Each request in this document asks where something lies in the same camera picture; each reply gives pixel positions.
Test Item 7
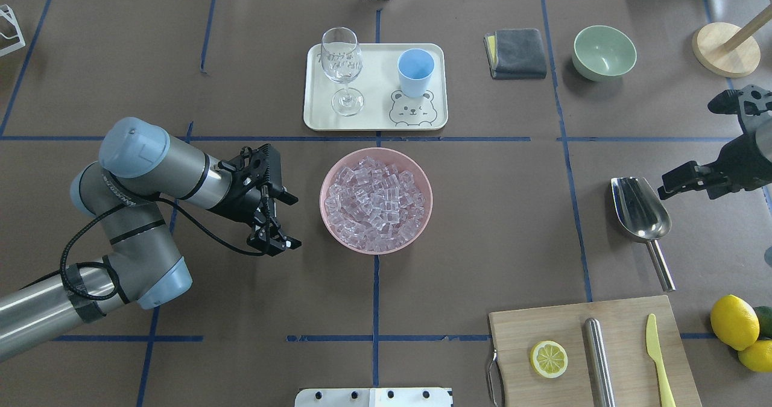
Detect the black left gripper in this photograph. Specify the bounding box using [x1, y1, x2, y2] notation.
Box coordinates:
[217, 144, 302, 256]

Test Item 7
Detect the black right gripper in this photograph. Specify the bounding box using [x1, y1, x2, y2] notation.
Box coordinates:
[658, 84, 771, 201]

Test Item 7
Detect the steel ice scoop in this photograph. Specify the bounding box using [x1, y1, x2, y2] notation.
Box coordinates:
[610, 177, 677, 292]

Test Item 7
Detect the clear ice cubes pile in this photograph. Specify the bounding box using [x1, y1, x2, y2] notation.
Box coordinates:
[324, 156, 426, 253]

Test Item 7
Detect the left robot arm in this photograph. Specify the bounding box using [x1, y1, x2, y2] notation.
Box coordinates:
[1, 118, 302, 360]

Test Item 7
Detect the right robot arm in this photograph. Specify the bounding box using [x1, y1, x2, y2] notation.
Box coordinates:
[658, 84, 771, 200]

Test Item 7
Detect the light blue cup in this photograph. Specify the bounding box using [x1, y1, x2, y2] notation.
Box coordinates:
[397, 49, 435, 98]

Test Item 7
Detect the wooden round stand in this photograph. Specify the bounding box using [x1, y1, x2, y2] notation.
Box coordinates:
[692, 5, 771, 79]

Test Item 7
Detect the pink bowl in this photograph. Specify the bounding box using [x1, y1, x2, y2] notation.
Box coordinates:
[319, 148, 434, 256]

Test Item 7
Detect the green lime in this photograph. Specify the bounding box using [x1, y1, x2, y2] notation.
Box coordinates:
[753, 306, 772, 339]

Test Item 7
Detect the whole yellow lemon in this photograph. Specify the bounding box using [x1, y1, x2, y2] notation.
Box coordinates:
[710, 294, 760, 351]

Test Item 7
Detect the cream bear tray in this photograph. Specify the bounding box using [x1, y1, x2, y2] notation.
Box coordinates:
[303, 43, 448, 131]

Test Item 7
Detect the green bowl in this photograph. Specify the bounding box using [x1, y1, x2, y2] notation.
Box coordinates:
[572, 25, 638, 82]

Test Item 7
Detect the clear wine glass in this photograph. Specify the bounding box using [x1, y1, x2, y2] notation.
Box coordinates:
[321, 26, 364, 116]

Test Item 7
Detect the yellow plastic knife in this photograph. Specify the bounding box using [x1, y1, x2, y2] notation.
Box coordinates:
[645, 314, 676, 407]

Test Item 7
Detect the steel cylinder rod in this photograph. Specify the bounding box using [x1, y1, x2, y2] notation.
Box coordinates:
[583, 317, 616, 406]

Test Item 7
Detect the lemon half slice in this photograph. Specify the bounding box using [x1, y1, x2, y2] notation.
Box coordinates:
[529, 340, 569, 379]

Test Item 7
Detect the wooden cutting board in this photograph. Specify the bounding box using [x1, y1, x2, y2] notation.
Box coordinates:
[489, 296, 702, 406]

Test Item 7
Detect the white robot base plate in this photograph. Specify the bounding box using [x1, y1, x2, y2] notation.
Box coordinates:
[294, 387, 454, 406]

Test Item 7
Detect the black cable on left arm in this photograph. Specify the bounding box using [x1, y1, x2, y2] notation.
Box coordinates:
[60, 197, 269, 301]

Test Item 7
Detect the white wire rack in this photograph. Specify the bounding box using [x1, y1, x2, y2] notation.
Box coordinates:
[1, 5, 27, 56]

